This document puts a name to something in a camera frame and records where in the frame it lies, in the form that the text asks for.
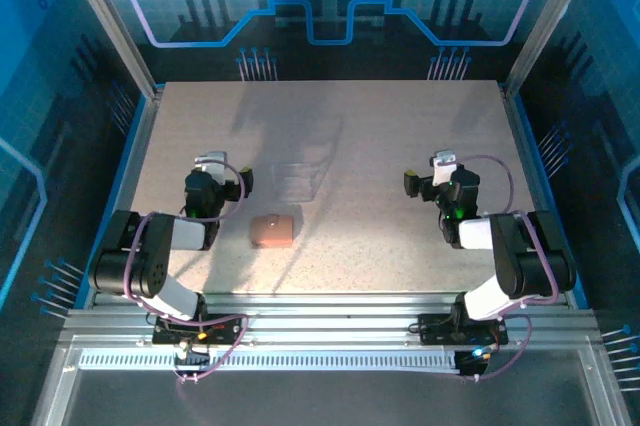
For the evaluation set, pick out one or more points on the aluminium frame post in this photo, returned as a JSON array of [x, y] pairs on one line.
[[542, 31], [116, 31]]

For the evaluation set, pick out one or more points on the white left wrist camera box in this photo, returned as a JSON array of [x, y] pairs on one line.
[[212, 160]]

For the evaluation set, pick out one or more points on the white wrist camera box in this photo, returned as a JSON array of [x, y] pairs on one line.
[[212, 160], [442, 166]]

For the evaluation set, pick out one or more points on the clear acrylic card stand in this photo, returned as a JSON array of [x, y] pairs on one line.
[[300, 181]]

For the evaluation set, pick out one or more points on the brown leather card holder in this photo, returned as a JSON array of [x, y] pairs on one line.
[[272, 232]]

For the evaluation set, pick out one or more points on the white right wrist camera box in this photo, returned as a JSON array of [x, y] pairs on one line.
[[442, 166]]

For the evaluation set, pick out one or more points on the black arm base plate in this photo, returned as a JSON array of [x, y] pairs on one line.
[[435, 331], [232, 332]]

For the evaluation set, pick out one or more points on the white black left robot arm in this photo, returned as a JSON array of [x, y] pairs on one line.
[[180, 233]]

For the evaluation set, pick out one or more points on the aluminium front frame rail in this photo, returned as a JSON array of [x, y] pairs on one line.
[[325, 318]]

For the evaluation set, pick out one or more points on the aluminium side rail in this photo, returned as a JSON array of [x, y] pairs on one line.
[[533, 171], [129, 171]]

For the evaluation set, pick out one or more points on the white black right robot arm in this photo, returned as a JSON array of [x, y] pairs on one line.
[[475, 233]]

